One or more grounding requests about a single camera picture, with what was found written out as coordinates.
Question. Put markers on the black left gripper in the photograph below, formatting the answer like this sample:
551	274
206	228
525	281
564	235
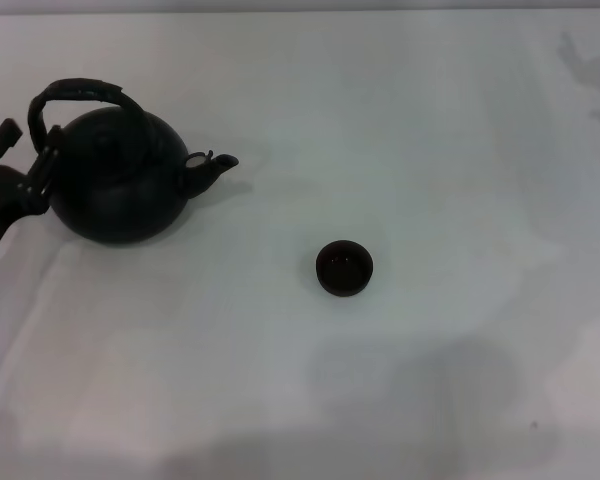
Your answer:
0	210

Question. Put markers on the small dark teacup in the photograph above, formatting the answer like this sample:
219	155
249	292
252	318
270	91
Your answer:
344	270

